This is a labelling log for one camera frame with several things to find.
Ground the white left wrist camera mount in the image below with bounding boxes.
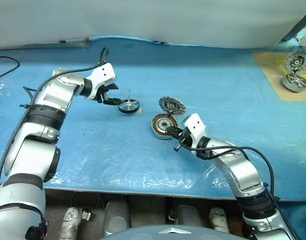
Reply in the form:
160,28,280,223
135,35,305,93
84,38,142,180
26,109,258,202
86,62,117,101

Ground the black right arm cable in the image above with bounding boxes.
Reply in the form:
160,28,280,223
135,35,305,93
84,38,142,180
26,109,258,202
179,139,281,203

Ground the grey rounded cylinder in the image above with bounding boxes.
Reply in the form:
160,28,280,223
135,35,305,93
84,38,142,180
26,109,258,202
176,204,201,227
104,199,131,236

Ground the white backdrop sheet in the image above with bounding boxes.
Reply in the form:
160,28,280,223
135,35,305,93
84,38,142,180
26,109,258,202
0,0,306,50

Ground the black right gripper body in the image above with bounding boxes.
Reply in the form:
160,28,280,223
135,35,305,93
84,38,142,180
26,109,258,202
174,127,194,152

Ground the brown cardboard mat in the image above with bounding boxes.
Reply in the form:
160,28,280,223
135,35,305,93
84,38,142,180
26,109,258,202
252,49,306,102

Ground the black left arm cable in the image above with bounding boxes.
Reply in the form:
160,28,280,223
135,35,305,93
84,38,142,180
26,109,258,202
0,46,110,188

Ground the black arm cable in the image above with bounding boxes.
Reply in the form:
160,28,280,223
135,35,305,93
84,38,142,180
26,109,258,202
0,46,110,188
179,139,281,203

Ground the grey motor stator housing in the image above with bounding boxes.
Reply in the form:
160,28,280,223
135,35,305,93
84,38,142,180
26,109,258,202
151,112,179,141

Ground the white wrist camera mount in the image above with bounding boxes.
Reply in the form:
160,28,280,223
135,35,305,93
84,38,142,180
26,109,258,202
182,112,208,148
86,62,117,101

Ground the grey-blue curved panel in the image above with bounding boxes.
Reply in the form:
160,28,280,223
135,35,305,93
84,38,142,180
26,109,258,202
100,224,243,240

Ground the black-rimmed silver spoked rotor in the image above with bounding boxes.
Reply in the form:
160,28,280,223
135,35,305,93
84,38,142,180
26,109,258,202
118,98,140,115

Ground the blue plastic table cover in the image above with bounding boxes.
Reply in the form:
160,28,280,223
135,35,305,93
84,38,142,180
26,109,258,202
0,34,306,201

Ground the grey motor housing with rotor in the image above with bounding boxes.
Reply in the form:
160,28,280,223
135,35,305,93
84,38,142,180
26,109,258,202
282,72,306,94

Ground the thin black loose cable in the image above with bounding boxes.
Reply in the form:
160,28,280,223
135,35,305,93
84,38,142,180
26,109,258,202
0,56,20,81

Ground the silver power strip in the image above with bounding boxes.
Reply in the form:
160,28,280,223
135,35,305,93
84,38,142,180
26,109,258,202
22,37,91,50

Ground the dark grey slanted pole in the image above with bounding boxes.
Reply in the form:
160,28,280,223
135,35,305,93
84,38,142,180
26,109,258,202
284,0,306,42

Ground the grey motor end cover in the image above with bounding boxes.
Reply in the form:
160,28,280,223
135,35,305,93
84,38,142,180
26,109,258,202
158,96,185,117

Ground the motor end cover circuit side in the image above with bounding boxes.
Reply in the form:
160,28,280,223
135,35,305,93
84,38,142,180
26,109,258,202
285,51,306,75

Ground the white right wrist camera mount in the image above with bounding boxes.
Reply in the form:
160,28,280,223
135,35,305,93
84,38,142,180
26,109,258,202
182,112,208,148

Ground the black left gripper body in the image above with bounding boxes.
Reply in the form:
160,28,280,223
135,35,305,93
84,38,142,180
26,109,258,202
95,83,119,104

